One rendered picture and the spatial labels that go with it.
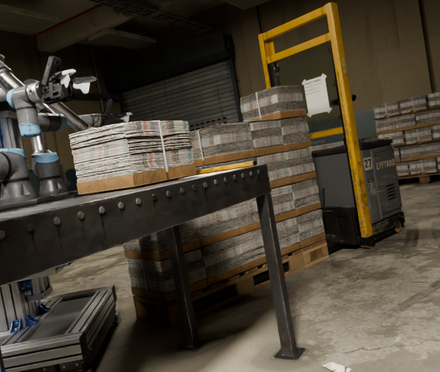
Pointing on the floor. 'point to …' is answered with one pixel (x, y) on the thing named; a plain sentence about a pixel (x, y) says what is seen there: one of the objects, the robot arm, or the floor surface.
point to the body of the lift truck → (381, 195)
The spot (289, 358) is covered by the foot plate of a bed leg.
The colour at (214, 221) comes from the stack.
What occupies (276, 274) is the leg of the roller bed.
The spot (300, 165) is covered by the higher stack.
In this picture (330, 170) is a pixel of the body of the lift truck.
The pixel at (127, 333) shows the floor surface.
